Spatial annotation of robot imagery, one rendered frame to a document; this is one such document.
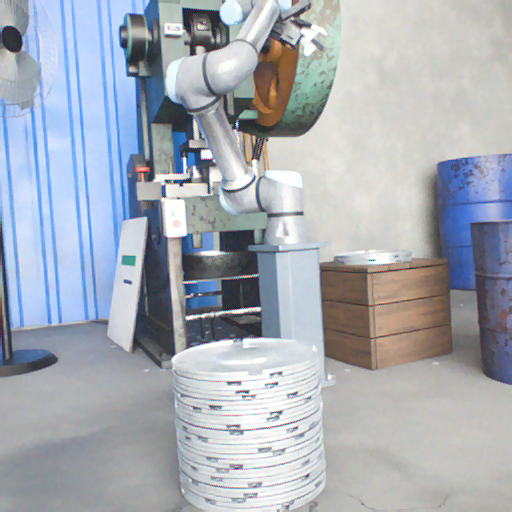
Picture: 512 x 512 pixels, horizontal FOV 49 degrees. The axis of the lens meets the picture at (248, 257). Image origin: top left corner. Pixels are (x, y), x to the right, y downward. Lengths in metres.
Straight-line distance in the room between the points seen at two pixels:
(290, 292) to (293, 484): 0.75
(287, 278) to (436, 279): 0.65
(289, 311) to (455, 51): 3.51
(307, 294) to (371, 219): 2.54
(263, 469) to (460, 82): 4.15
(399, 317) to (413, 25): 3.07
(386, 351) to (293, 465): 1.00
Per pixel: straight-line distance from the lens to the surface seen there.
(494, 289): 1.82
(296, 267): 1.71
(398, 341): 2.04
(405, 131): 4.48
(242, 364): 1.07
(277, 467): 1.06
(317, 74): 2.41
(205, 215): 2.24
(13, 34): 2.51
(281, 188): 1.74
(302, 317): 1.74
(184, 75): 1.61
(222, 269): 2.37
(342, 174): 4.13
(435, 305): 2.14
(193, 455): 1.09
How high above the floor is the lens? 0.51
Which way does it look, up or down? 3 degrees down
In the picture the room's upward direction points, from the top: 4 degrees counter-clockwise
